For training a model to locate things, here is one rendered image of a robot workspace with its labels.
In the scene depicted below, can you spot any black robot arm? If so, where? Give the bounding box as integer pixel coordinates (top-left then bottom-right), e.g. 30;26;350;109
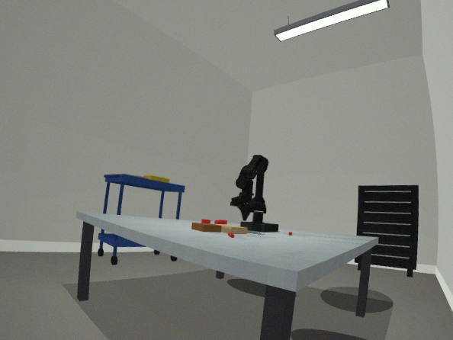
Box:
231;155;268;223

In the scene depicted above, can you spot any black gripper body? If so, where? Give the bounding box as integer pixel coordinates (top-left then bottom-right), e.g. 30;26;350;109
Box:
230;191;262;208

